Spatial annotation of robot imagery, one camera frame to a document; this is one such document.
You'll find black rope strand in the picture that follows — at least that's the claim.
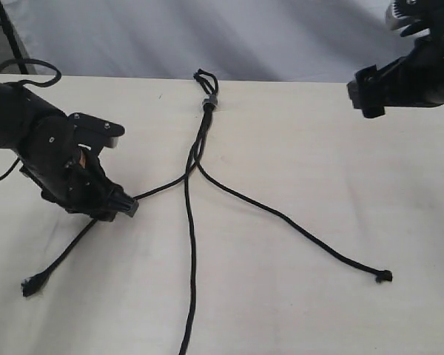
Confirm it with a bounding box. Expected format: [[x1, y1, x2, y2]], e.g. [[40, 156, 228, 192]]
[[20, 68, 212, 299], [177, 70, 216, 355], [194, 73, 393, 285]]

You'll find black stand pole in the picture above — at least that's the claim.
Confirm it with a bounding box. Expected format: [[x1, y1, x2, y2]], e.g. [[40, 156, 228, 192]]
[[0, 1, 30, 75]]

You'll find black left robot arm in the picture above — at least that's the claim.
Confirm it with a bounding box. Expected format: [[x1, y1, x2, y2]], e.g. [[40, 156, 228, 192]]
[[0, 83, 138, 222]]

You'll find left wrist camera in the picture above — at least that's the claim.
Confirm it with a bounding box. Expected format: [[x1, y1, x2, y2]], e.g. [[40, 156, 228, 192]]
[[68, 112, 125, 155]]

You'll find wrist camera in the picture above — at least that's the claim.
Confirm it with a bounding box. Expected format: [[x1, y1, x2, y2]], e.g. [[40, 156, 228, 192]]
[[385, 0, 444, 37], [68, 112, 125, 155]]

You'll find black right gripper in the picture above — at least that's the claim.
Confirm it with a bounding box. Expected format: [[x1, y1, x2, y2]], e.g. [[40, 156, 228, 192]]
[[347, 35, 444, 118]]

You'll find grey backdrop cloth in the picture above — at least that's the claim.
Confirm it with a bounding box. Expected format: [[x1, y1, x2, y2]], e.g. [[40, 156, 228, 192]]
[[4, 1, 414, 82]]

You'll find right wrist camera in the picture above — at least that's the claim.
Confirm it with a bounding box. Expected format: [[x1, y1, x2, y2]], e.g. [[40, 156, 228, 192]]
[[385, 0, 444, 37]]

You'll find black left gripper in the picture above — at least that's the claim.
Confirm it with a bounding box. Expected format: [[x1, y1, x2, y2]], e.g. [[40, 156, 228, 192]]
[[20, 115, 139, 222]]

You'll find grey tape around cable bundle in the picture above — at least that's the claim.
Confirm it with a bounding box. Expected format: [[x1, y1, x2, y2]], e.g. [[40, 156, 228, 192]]
[[202, 95, 218, 109]]

